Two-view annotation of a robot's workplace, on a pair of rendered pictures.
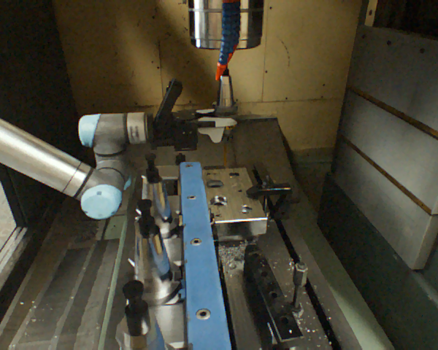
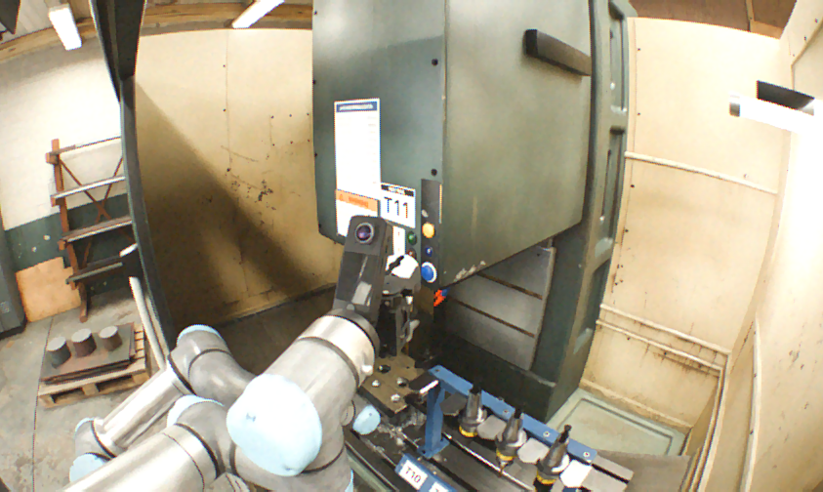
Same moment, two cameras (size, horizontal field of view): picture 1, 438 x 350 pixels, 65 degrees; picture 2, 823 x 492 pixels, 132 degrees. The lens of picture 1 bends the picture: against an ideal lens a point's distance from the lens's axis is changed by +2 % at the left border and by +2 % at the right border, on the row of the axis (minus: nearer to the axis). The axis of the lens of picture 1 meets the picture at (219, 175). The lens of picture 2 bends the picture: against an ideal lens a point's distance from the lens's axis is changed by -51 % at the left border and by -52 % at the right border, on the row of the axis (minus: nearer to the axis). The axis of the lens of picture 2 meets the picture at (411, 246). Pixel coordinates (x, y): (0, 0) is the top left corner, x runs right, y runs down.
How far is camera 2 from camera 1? 0.63 m
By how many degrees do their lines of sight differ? 33
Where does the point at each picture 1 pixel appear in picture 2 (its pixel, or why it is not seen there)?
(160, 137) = not seen: hidden behind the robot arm
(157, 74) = (240, 269)
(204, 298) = (540, 429)
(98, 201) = (370, 421)
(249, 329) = (482, 449)
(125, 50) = (210, 254)
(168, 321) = (535, 445)
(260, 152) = not seen: hidden behind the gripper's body
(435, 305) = (544, 384)
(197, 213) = (486, 397)
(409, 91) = (504, 267)
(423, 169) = (524, 312)
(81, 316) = not seen: outside the picture
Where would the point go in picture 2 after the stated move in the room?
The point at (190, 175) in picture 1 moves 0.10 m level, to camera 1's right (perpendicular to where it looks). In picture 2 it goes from (448, 377) to (477, 362)
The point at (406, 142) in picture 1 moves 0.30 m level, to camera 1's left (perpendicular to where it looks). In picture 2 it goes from (508, 298) to (447, 324)
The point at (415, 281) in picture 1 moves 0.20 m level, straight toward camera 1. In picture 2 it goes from (529, 377) to (539, 411)
